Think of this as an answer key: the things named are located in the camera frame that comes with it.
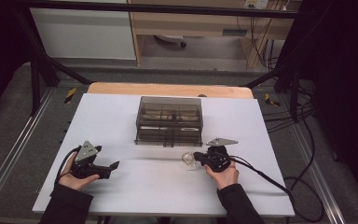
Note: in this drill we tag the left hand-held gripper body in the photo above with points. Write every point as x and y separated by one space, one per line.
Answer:
85 169

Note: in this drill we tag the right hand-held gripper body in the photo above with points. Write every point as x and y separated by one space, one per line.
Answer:
217 158

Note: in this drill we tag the smoky transparent drawer box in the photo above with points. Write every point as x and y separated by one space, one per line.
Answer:
169 119

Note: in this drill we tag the person's left hand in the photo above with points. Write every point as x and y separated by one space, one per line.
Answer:
74 182

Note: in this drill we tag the person's right hand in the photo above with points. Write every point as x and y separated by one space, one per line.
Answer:
225 179

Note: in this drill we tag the white board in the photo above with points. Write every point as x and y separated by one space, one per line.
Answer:
112 124

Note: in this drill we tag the wooden table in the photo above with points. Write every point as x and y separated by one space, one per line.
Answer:
136 89

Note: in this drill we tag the black metal stand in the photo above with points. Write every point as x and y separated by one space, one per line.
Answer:
35 81
294 90

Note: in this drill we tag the white cabinet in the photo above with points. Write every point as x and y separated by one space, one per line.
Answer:
84 34

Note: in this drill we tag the chair base with caster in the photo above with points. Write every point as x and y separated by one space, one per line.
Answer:
171 39

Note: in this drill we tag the light wooden desk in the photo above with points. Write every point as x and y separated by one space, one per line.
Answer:
183 26

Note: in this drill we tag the dark curtain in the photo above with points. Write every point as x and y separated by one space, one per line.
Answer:
345 77
0 56

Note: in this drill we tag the white power strip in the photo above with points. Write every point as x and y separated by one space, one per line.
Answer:
256 3

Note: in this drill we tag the aluminium rail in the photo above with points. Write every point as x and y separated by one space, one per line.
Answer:
318 177
15 146

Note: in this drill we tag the black horizontal frame bar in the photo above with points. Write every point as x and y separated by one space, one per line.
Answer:
167 8

